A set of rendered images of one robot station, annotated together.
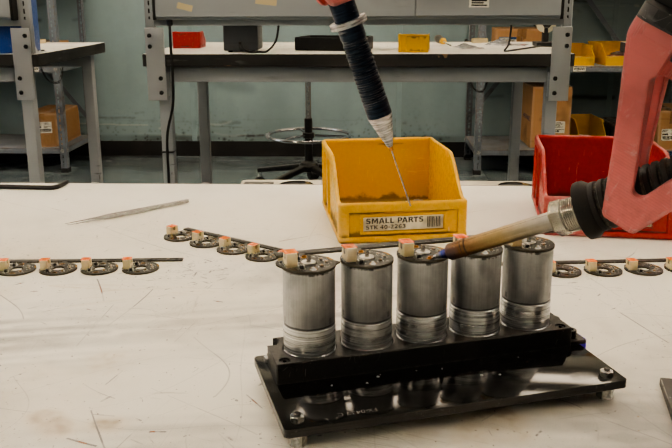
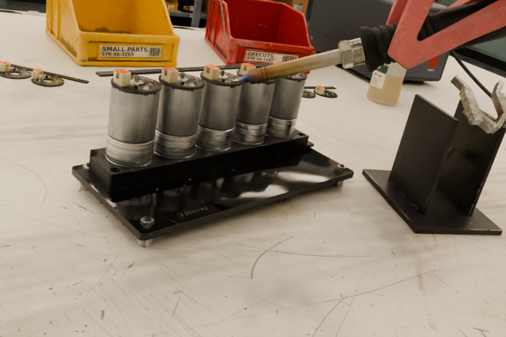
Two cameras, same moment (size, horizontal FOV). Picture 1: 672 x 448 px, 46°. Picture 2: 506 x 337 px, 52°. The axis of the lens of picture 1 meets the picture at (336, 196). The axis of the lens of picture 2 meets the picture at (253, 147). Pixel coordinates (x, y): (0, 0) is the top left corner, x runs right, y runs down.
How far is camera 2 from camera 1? 0.14 m
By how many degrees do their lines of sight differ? 31
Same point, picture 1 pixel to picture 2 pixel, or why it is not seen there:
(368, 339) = (181, 149)
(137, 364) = not seen: outside the picture
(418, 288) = (221, 106)
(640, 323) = (324, 131)
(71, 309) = not seen: outside the picture
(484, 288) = (263, 107)
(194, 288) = not seen: outside the picture
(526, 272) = (289, 95)
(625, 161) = (419, 13)
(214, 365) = (24, 175)
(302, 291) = (135, 108)
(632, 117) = not seen: outside the picture
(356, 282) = (178, 101)
